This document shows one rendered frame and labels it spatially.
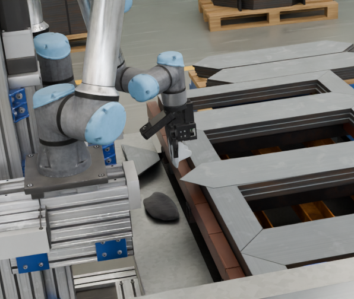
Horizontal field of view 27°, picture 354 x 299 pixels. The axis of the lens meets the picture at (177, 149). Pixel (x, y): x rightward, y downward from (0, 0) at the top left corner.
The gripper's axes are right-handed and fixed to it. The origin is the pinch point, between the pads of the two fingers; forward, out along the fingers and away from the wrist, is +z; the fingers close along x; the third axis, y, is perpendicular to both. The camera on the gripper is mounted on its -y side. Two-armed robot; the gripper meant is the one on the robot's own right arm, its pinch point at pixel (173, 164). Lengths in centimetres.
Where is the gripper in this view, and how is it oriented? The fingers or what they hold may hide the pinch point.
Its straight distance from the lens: 229.1
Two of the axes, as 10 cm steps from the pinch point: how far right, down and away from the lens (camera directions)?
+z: 0.9, 8.9, 4.4
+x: -2.5, -4.1, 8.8
